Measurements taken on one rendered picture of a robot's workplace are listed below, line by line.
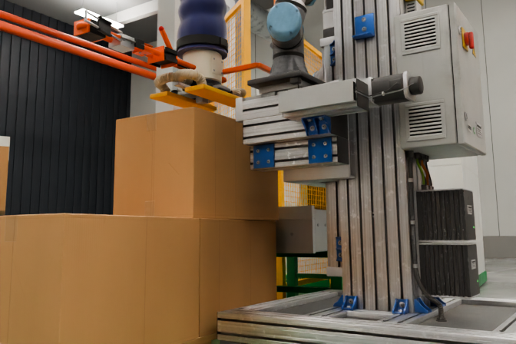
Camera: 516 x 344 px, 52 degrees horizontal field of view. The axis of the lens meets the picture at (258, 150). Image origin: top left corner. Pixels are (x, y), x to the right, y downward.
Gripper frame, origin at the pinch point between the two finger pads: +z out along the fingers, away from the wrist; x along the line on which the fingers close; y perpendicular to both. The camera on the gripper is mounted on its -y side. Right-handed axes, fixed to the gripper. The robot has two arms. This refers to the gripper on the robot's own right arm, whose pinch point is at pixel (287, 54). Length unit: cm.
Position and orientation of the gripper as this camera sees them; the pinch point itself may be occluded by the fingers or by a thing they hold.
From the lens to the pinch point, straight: 248.4
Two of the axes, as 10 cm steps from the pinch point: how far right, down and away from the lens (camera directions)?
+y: -5.4, -1.2, -8.3
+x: 8.4, -0.9, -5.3
